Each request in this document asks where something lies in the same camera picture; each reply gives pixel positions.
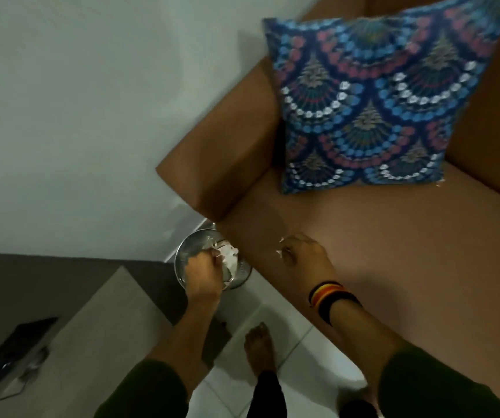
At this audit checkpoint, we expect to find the blue patterned cushion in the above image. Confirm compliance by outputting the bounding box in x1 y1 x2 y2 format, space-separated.
262 0 500 195

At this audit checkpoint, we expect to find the white paper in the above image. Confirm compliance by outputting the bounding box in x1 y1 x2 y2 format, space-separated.
208 239 241 281

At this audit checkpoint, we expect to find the black tray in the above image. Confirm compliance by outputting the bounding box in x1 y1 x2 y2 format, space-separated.
0 318 59 394

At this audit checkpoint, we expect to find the person's left hand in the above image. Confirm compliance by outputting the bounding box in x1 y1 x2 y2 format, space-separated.
184 249 226 301

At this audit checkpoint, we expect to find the brown sofa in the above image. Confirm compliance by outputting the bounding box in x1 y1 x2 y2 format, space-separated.
156 0 500 418

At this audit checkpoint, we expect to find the steel waste bin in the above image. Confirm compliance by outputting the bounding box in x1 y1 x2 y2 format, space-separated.
174 229 253 291

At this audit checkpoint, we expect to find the person's left foot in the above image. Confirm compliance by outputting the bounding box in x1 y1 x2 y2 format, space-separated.
244 323 277 378

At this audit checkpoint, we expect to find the person's right hand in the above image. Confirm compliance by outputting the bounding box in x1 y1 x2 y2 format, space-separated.
279 233 337 296

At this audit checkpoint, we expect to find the grey side table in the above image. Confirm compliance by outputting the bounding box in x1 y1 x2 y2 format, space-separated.
0 265 189 418

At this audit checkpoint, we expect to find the striped wristband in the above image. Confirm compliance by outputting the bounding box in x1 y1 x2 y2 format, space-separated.
309 280 362 325

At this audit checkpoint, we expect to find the person's left forearm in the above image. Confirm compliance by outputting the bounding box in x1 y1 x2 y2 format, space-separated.
95 291 223 418

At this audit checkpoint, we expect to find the person's right forearm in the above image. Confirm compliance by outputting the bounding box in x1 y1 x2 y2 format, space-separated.
309 280 500 418

